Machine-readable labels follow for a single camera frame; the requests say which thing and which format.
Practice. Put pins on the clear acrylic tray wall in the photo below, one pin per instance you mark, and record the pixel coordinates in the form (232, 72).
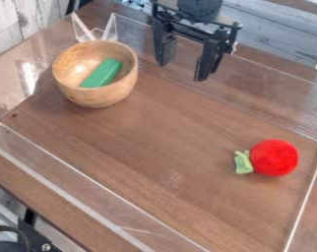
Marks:
(137, 177)

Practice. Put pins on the black metal bracket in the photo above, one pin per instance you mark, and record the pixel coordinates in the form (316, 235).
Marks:
(41, 243)

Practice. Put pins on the green rectangular block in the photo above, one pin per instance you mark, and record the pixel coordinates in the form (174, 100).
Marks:
(103, 74)

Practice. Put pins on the wooden bowl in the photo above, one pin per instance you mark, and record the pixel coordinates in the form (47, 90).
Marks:
(77, 63)

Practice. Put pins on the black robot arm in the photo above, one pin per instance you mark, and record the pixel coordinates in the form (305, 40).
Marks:
(196, 19)

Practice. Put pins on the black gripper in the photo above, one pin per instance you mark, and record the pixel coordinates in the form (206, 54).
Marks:
(194, 17)

